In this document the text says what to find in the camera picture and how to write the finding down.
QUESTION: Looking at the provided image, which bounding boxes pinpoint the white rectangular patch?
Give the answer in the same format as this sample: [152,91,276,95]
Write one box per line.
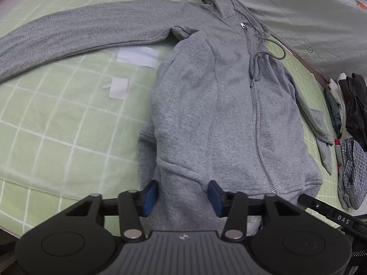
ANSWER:
[103,77,130,101]
[117,47,160,69]

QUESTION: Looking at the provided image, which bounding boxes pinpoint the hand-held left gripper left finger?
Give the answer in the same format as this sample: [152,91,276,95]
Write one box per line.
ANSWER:
[64,180,159,241]

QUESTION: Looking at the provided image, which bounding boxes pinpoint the dark grey garment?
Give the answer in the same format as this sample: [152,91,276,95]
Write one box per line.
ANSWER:
[338,73,367,149]

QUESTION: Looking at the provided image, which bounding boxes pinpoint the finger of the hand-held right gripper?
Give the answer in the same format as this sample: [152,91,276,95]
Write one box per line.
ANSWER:
[298,193,334,220]

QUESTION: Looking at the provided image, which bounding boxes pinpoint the blue checked shirt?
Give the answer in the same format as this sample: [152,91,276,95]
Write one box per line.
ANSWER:
[337,139,367,210]

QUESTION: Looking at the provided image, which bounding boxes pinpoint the pink mattress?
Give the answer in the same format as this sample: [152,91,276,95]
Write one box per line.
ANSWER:
[267,31,330,85]

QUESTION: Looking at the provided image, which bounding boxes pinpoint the grey carrot-print quilt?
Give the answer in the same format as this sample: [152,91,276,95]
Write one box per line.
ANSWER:
[183,0,367,82]

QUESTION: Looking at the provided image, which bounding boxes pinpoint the grey zip hoodie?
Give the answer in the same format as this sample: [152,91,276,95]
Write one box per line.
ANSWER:
[0,0,334,235]

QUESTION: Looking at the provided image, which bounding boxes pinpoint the folded blue jeans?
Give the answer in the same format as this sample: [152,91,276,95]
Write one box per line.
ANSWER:
[325,86,343,134]

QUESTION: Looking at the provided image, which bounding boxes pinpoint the folded white garment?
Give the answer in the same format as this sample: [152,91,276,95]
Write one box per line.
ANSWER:
[328,73,353,141]

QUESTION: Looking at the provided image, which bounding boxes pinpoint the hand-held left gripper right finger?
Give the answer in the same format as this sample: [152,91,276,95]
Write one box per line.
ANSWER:
[207,180,301,241]

